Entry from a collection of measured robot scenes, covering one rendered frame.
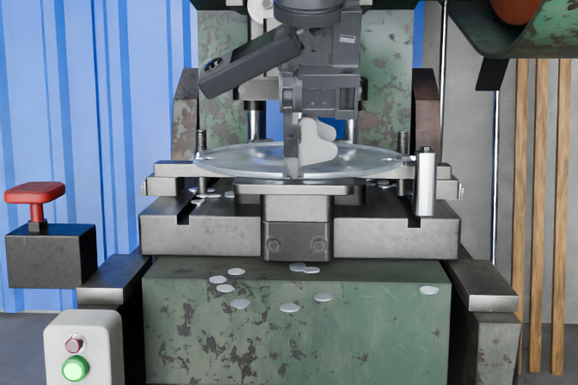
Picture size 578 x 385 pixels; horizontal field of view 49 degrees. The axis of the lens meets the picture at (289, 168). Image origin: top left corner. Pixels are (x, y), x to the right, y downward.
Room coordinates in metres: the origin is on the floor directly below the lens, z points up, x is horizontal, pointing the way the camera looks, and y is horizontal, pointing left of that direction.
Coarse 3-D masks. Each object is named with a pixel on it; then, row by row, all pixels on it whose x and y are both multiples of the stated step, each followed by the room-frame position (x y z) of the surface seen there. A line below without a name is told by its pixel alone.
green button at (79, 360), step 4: (72, 356) 0.66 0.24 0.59; (76, 356) 0.66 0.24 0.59; (80, 356) 0.66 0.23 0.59; (68, 360) 0.65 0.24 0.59; (72, 360) 0.65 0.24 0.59; (76, 360) 0.65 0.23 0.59; (80, 360) 0.66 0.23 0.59; (84, 360) 0.66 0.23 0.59; (64, 364) 0.65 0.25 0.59; (80, 364) 0.65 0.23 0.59; (84, 364) 0.66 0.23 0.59; (88, 364) 0.66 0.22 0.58; (64, 368) 0.65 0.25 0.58; (84, 368) 0.65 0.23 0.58; (88, 368) 0.66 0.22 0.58; (64, 372) 0.65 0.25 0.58; (84, 372) 0.65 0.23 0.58; (64, 376) 0.65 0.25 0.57; (80, 376) 0.65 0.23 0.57; (84, 376) 0.66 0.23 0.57; (68, 380) 0.65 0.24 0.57; (72, 380) 0.65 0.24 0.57; (76, 380) 0.65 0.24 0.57; (80, 380) 0.65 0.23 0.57
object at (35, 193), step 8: (24, 184) 0.80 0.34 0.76; (32, 184) 0.80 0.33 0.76; (40, 184) 0.80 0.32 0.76; (48, 184) 0.80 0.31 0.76; (56, 184) 0.81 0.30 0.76; (64, 184) 0.81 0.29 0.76; (8, 192) 0.76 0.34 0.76; (16, 192) 0.76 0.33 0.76; (24, 192) 0.76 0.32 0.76; (32, 192) 0.76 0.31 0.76; (40, 192) 0.76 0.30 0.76; (48, 192) 0.76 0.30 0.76; (56, 192) 0.78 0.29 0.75; (64, 192) 0.80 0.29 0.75; (8, 200) 0.76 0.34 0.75; (16, 200) 0.76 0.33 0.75; (24, 200) 0.75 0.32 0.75; (32, 200) 0.75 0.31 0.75; (40, 200) 0.76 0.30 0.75; (48, 200) 0.76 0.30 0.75; (32, 208) 0.78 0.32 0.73; (40, 208) 0.79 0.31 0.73; (32, 216) 0.78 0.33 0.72; (40, 216) 0.79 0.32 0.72
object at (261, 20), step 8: (248, 0) 0.91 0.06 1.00; (256, 0) 0.91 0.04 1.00; (264, 0) 0.90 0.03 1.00; (272, 0) 0.91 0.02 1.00; (248, 8) 0.91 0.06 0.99; (256, 8) 0.91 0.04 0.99; (264, 8) 0.90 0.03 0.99; (272, 8) 0.91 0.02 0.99; (248, 16) 0.92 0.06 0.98; (256, 16) 0.91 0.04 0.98; (264, 16) 0.91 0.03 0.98; (272, 16) 0.91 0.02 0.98; (248, 24) 0.93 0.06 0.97; (256, 24) 0.92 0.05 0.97; (264, 24) 0.89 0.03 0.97; (272, 24) 0.89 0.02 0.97; (280, 24) 0.89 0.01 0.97; (248, 32) 0.93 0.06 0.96; (256, 32) 0.92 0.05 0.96; (264, 32) 0.89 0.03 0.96; (248, 40) 0.93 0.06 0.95; (272, 72) 0.89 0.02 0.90
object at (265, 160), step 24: (240, 144) 0.99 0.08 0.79; (264, 144) 1.01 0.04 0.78; (336, 144) 1.00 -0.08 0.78; (360, 144) 0.98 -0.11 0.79; (216, 168) 0.77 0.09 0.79; (240, 168) 0.80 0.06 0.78; (264, 168) 0.80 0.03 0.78; (312, 168) 0.80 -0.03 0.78; (336, 168) 0.80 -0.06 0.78; (360, 168) 0.80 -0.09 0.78; (384, 168) 0.78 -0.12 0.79
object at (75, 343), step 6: (72, 336) 0.66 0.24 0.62; (78, 336) 0.66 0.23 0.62; (66, 342) 0.66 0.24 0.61; (72, 342) 0.66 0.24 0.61; (78, 342) 0.66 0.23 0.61; (84, 342) 0.66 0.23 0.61; (66, 348) 0.66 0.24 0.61; (72, 348) 0.66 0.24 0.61; (78, 348) 0.65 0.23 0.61; (84, 348) 0.66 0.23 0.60
